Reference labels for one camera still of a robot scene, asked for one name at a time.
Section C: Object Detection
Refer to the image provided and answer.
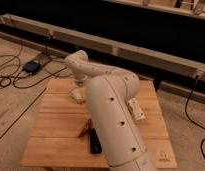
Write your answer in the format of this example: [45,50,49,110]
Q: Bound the white sponge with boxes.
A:
[70,88,85,104]

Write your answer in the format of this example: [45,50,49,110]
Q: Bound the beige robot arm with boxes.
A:
[65,50,157,171]

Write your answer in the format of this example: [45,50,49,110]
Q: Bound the blue power adapter box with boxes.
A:
[23,61,41,74]

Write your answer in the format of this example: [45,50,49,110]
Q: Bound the small white plastic bottle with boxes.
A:
[128,98,145,121]

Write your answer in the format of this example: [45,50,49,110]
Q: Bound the black rectangular remote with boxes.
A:
[89,129,102,154]

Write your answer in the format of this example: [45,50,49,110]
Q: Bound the long wooden beam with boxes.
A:
[0,14,205,81]

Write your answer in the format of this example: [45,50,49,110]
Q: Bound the black cable on floor left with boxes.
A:
[0,44,74,90]

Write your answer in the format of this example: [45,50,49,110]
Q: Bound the black cable on floor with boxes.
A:
[0,44,74,90]
[184,77,205,164]

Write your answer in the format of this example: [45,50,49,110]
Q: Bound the black cable on floor right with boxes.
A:
[184,77,205,164]

